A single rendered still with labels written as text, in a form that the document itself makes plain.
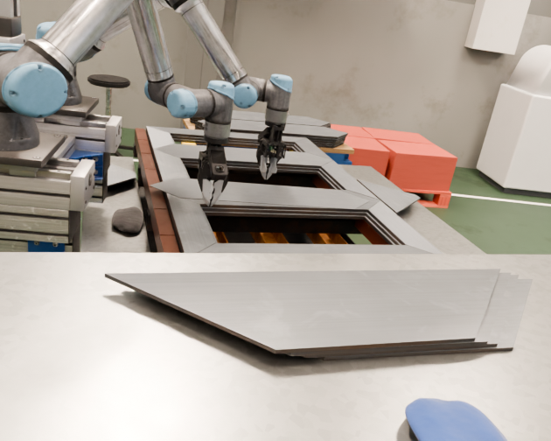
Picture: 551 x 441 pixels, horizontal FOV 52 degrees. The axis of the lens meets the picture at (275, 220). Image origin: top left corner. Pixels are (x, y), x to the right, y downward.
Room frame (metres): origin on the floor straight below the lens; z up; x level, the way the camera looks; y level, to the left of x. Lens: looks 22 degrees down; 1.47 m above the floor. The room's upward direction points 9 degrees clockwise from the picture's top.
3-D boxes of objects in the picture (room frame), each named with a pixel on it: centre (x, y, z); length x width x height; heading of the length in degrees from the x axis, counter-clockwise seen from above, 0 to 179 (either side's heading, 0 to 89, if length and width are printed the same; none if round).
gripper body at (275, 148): (1.88, 0.05, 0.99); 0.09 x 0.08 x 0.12; 20
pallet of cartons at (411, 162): (4.67, -0.73, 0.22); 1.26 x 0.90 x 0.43; 99
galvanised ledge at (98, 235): (1.75, 0.55, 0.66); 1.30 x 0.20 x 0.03; 20
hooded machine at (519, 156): (5.50, -2.36, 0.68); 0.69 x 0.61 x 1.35; 100
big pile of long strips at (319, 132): (2.78, 0.11, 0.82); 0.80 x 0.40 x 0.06; 110
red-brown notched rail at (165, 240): (1.60, 0.37, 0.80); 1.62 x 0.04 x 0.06; 20
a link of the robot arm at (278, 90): (1.88, 0.06, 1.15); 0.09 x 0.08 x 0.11; 89
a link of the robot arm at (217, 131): (1.57, 0.21, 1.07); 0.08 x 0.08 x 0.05
